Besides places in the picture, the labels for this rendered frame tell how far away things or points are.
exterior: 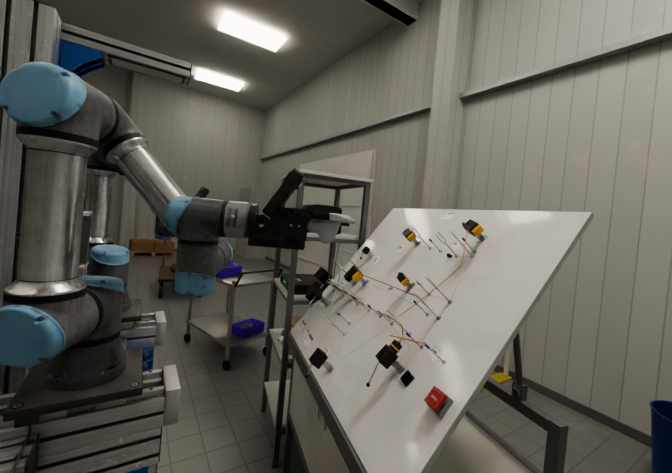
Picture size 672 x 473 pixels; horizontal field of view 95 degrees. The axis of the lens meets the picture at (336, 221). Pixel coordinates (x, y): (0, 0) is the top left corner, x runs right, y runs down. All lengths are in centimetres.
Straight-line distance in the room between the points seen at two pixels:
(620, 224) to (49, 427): 373
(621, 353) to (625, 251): 87
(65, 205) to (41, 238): 7
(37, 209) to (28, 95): 19
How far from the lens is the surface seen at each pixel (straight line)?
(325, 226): 62
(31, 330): 76
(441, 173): 428
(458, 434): 151
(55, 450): 101
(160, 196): 80
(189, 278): 66
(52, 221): 75
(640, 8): 421
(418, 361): 116
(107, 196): 150
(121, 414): 98
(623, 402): 388
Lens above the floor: 159
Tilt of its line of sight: 1 degrees down
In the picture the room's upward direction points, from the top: 5 degrees clockwise
